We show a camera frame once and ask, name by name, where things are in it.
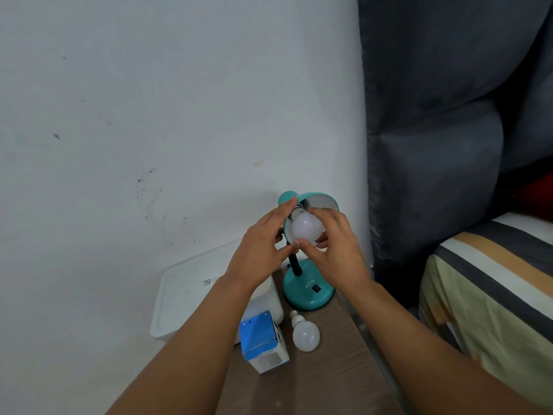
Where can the person's left hand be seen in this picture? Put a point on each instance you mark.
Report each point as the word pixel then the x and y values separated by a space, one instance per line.
pixel 257 259

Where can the person's right hand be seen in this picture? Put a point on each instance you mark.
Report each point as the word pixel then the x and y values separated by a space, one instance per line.
pixel 341 263

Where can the teal desk lamp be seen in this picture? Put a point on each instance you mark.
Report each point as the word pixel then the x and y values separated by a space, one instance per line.
pixel 306 293

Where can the white light bulb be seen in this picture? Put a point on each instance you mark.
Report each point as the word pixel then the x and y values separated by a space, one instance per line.
pixel 307 229
pixel 306 337

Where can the blue and white bulb box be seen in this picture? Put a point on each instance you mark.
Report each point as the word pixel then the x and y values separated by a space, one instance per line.
pixel 259 334

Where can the white storage box lid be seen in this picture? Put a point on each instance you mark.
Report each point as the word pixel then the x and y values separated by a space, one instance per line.
pixel 181 289

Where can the person's left forearm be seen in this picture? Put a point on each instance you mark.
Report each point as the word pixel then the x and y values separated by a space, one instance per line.
pixel 186 358

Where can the person's right forearm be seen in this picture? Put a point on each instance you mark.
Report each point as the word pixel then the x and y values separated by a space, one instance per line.
pixel 423 363

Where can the white plastic storage box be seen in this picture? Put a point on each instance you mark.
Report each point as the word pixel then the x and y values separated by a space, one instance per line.
pixel 268 302

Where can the striped bedding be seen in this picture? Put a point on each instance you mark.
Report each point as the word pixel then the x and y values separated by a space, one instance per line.
pixel 497 306

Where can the grey upholstered headboard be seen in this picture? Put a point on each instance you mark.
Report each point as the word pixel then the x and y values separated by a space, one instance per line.
pixel 432 125

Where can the red pillow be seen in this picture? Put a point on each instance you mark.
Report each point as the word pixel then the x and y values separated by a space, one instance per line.
pixel 538 196

